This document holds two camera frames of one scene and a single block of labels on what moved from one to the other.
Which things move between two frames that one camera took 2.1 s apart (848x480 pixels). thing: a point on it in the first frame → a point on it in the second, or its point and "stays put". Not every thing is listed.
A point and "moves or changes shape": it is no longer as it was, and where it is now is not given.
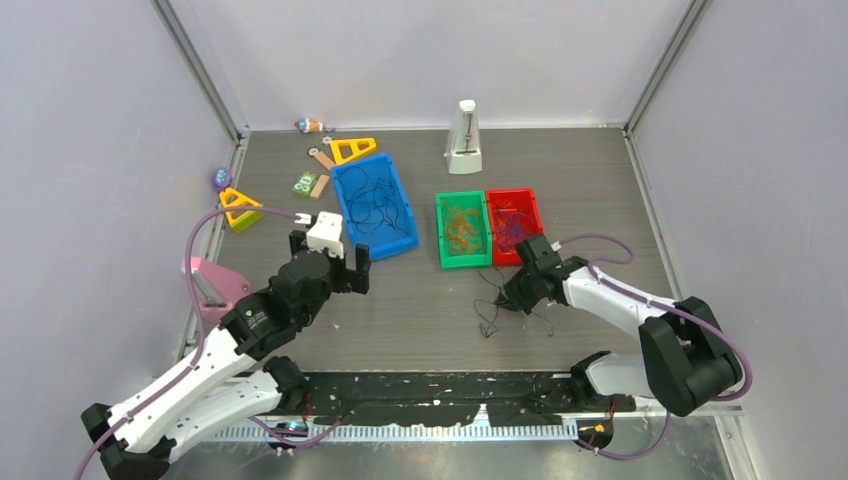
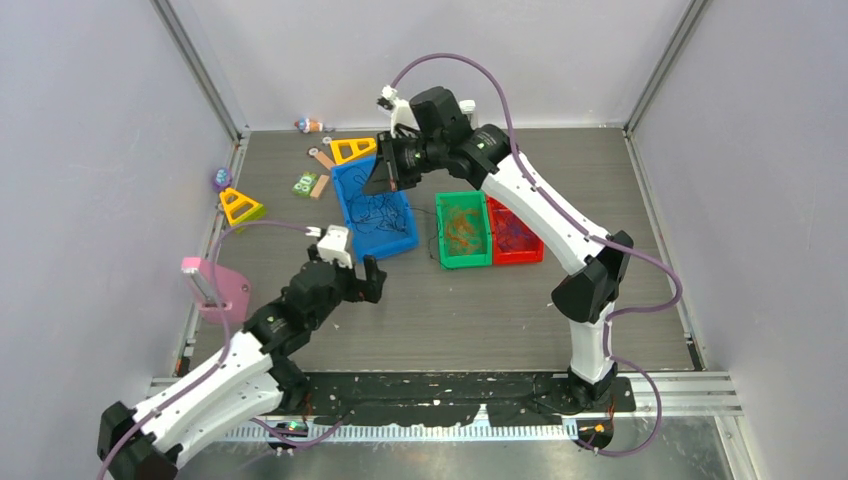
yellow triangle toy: [354, 147] stays put
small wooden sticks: [313, 151] stays put
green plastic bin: [464, 229] stays put
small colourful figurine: [306, 125] stays put
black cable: [494, 324] moves or changes shape
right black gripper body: [522, 292] → [410, 158]
